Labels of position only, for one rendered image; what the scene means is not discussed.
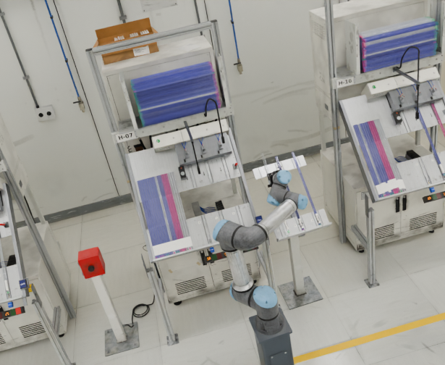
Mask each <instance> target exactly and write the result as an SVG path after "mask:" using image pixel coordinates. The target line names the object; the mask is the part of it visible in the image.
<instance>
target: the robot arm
mask: <svg viewBox="0 0 445 365"><path fill-rule="evenodd" d="M267 177H268V188H270V187H271V190H270V192H269V194H268V198H267V202H268V203H270V204H272V205H274V206H278V207H276V208H275V209H274V210H273V211H272V212H271V213H270V214H269V215H268V216H266V217H265V218H264V219H263V220H261V221H260V222H259V223H258V224H254V225H253V226H252V227H245V226H243V225H239V224H237V223H235V222H231V221H230V220H226V219H223V220H221V221H219V222H218V223H217V224H216V226H215V227H214V229H213V239H214V240H215V241H216V242H219V244H220V246H221V249H222V251H224V252H225V253H226V257H227V260H228V262H229V267H230V270H231V273H232V277H233V281H232V283H231V285H230V289H229V292H230V296H231V297H232V298H233V299H234V300H236V301H238V302H240V303H243V304H245V305H246V306H249V307H250V308H252V309H255V310H256V312H257V317H256V320H255V325H256V328H257V330H258V331H259V332H260V333H262V334H264V335H275V334H276V333H278V332H280V331H281V330H282V328H283V326H284V319H283V316H282V315H281V314H280V312H279V307H278V303H277V296H276V293H275V291H274V289H273V288H271V287H269V286H267V285H264V286H262V285H261V286H257V285H255V284H254V281H253V278H252V277H251V276H250V275H249V273H248V270H247V265H246V262H245V257H244V254H243V251H247V250H250V249H253V248H256V247H258V246H259V245H261V244H262V243H264V242H265V241H266V240H267V239H268V235H269V234H271V233H272V232H273V231H274V230H275V229H276V228H277V227H278V226H279V225H280V224H281V223H282V222H283V221H284V220H286V219H287V218H288V217H289V216H290V215H291V214H292V213H294V212H295V211H296V210H297V209H302V210H303V209H305V208H306V206H307V204H308V198H307V196H304V195H301V194H299V193H294V192H291V191H288V190H286V188H287V185H288V183H289V182H290V180H291V179H292V175H291V173H290V172H289V171H288V170H285V169H284V170H276V171H273V172H271V173H268V174H267Z"/></svg>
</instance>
